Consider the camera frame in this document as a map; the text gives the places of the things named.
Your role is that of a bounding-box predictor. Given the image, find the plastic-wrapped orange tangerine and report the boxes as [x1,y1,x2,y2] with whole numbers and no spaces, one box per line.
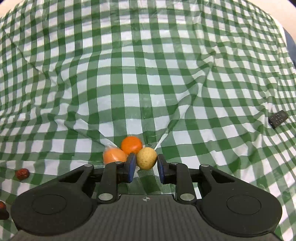
[103,148,127,165]

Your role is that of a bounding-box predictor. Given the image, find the green white checkered tablecloth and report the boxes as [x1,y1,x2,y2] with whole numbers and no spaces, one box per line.
[1,1,295,240]

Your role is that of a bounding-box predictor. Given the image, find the black remote control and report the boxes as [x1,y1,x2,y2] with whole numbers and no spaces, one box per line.
[268,110,288,129]

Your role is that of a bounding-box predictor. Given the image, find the dark red jujube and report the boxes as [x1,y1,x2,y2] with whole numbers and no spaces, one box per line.
[16,168,30,181]

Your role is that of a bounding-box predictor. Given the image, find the red apple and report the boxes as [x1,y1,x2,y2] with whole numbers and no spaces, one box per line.
[0,201,6,210]

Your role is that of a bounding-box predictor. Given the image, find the yellow-brown round fruit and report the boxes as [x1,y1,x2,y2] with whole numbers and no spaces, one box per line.
[137,147,157,170]

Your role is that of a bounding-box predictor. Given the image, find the bright orange tangerine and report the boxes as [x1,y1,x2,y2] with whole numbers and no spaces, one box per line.
[121,136,142,155]

